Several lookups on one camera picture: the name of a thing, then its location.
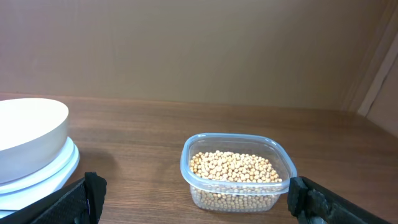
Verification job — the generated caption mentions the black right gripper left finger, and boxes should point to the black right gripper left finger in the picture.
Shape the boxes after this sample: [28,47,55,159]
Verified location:
[1,172,107,224]

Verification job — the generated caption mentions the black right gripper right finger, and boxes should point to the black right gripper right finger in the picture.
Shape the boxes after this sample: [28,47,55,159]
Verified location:
[287,177,389,224]

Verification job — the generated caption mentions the white digital kitchen scale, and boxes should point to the white digital kitchen scale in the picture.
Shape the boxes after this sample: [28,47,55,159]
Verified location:
[1,138,80,218]

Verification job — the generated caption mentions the white round bowl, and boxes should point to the white round bowl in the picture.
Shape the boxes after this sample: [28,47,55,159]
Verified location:
[1,98,69,184]

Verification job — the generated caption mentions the clear plastic container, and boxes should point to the clear plastic container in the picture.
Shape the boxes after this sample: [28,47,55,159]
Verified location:
[180,133,297,212]

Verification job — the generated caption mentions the yellow soybeans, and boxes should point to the yellow soybeans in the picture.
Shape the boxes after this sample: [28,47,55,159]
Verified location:
[189,151,282,212]

